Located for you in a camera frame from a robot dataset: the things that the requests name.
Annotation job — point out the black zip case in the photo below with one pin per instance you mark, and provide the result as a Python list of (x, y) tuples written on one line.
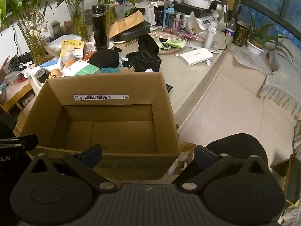
[(136, 31)]

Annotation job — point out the brown cardboard box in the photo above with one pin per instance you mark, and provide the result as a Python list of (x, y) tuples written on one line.
[(112, 87)]

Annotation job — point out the brown paper envelope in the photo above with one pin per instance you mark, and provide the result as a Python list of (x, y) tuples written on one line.
[(128, 22)]

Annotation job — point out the grey round speaker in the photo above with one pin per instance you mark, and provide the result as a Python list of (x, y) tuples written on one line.
[(41, 75)]

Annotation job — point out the grey fringed bed cover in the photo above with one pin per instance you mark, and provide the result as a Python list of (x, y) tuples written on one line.
[(279, 84)]

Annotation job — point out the yellow medicine box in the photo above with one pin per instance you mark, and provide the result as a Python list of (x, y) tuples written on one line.
[(71, 49)]

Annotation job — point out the black carton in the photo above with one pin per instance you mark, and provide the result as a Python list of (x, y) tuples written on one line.
[(160, 15)]

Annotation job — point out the black flat box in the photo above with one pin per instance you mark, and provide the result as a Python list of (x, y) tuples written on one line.
[(188, 9)]

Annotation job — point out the black cloth bag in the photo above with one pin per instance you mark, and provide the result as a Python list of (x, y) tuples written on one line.
[(143, 56)]

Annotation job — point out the white plate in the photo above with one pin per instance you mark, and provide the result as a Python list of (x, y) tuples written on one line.
[(117, 41)]

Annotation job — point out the white blue lotion bottle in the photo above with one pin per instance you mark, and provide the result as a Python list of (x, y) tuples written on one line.
[(51, 65)]

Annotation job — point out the white router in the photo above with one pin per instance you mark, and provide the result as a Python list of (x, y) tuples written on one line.
[(196, 56)]

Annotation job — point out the white crumpled bag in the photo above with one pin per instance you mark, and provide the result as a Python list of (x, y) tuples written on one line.
[(195, 22)]

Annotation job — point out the green white tissue pack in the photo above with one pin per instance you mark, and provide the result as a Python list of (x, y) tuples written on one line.
[(81, 68)]

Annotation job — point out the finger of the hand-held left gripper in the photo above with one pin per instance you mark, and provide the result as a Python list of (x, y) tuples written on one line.
[(18, 142)]

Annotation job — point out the white handheld fan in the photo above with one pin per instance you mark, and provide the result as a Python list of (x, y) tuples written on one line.
[(210, 33)]

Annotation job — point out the white plastic bag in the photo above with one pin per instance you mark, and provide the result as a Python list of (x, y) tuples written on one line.
[(68, 38)]

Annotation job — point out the black thermos bottle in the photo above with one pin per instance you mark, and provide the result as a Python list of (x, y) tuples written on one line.
[(100, 26)]

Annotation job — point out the black booklet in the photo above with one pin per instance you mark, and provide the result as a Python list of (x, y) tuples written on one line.
[(169, 88)]

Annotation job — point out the green wet wipes pack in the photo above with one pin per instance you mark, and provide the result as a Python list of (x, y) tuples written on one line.
[(175, 43), (158, 43)]

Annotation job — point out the white food container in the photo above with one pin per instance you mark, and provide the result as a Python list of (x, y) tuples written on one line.
[(199, 0)]

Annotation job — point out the dark glass window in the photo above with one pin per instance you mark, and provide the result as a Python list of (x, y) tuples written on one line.
[(270, 0)]

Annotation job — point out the pair of chopsticks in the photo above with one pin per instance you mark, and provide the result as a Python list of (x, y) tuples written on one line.
[(130, 42)]

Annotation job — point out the clear cotton swab box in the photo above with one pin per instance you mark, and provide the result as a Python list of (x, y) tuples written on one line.
[(90, 47)]

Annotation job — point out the pink pump bottle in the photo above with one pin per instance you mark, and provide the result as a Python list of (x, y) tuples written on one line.
[(178, 23)]

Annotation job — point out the aloe plant white pot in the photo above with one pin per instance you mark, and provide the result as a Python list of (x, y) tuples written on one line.
[(254, 48)]

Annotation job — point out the brown paper bag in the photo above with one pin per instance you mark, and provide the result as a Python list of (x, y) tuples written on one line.
[(127, 69)]

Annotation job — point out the small black clip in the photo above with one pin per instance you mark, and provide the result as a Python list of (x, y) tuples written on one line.
[(117, 49)]

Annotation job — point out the wooden side table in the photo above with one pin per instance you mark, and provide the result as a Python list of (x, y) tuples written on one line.
[(14, 91)]

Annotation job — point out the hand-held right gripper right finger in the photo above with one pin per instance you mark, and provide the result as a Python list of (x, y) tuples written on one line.
[(203, 156)]

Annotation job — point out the orange jar white lid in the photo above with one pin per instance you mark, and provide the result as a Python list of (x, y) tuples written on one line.
[(69, 61)]

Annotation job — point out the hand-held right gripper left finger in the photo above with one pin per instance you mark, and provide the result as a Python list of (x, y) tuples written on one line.
[(93, 156)]

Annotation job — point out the white paper sheet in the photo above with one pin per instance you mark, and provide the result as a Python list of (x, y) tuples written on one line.
[(249, 58)]

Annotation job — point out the white tall carton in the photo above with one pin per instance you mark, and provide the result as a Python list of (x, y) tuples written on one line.
[(148, 14)]

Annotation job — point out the blue carton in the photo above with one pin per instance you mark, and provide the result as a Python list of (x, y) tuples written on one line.
[(169, 17)]

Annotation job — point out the white plastic tray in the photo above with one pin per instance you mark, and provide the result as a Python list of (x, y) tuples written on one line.
[(35, 86)]

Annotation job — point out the cola bottle blue label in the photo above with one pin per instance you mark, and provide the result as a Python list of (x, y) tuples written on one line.
[(230, 28)]

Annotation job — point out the black round hat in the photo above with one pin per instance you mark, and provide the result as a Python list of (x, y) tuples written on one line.
[(104, 57)]

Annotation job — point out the red snack packet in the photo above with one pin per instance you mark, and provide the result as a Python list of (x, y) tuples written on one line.
[(88, 56)]

